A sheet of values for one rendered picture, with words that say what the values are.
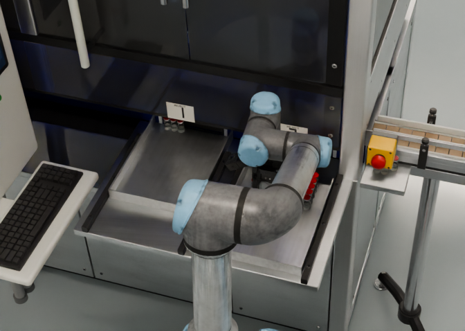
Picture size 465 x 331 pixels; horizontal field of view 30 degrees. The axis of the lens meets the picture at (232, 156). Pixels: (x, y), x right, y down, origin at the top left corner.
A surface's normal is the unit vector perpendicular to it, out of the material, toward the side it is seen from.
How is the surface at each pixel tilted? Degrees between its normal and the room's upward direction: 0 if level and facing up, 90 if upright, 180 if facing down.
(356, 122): 90
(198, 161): 0
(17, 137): 90
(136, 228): 0
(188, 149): 0
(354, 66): 90
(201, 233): 82
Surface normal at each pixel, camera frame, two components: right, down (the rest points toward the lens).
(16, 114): 0.94, 0.20
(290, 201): 0.66, -0.44
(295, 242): -0.04, -0.73
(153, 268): -0.32, 0.66
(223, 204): -0.15, -0.35
